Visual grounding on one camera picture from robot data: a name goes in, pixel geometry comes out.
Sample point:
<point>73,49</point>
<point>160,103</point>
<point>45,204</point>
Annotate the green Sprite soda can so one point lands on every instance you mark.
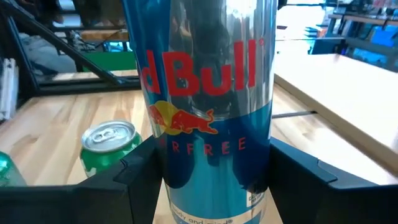
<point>109,149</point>

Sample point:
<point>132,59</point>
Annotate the black frame brace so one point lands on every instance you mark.
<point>62,43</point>

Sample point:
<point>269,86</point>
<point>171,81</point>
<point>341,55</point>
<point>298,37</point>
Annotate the tall blue silver Red Bull can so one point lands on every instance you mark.
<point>211,109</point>

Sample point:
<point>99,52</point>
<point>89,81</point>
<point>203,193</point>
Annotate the person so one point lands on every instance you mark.
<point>46,53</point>

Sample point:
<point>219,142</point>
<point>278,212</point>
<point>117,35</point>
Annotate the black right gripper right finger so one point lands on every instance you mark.
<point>326,202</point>

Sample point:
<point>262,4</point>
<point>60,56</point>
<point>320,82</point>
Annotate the white panel stack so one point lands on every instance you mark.
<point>7,90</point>

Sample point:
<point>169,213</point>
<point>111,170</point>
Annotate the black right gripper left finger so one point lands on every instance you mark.
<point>93,205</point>

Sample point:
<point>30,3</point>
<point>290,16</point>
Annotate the green glossy bottle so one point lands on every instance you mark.
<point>9,171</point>

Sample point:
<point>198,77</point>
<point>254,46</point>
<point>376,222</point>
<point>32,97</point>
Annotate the green box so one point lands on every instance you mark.
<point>109,60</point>

